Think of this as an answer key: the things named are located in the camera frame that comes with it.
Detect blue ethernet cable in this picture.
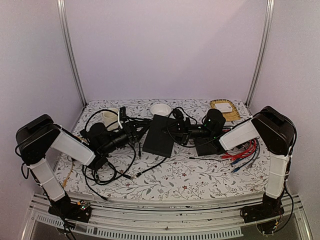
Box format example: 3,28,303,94
229,149,253,166

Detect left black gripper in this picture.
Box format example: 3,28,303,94
101,120,151,155

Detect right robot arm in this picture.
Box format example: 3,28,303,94
165,106,297,199

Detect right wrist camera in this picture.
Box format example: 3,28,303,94
172,108,184,120

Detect black network switch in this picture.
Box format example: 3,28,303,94
142,114,175,158
194,138,226,157

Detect black cable bundle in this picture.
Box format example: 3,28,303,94
79,108,171,202

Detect woven bamboo tray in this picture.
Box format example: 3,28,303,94
209,99,241,122

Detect white small box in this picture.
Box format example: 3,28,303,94
214,102,233,113

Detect cream ceramic mug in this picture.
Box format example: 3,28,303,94
101,107,119,131

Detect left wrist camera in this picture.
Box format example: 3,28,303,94
117,106,127,129

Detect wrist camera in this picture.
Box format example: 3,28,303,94
172,108,184,120
117,106,127,129

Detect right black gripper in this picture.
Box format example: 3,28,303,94
161,117,214,146

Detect front aluminium rail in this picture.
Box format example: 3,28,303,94
23,193,313,240

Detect white ceramic bowl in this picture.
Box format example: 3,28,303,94
150,103,172,117

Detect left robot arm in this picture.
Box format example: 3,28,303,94
15,114,151,217

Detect thin black power cord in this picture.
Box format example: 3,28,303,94
188,156,227,162

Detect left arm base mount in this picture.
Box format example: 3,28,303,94
48,195,92,223

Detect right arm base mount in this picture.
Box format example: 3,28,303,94
239,194,285,235

